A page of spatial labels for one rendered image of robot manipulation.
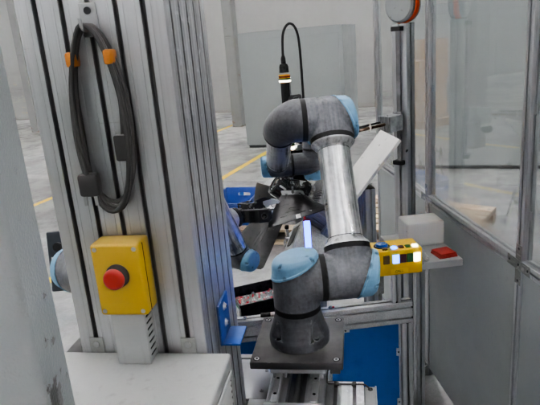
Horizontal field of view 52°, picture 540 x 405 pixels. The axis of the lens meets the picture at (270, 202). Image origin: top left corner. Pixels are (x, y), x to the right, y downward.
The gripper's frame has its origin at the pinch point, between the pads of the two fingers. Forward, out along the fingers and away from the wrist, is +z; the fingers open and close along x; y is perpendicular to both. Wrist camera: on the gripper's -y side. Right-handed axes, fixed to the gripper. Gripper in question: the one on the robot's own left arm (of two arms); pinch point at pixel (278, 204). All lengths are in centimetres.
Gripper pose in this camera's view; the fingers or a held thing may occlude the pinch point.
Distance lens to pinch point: 207.7
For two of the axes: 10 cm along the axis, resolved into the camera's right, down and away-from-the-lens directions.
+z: 7.4, -2.4, 6.3
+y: -6.6, -0.5, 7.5
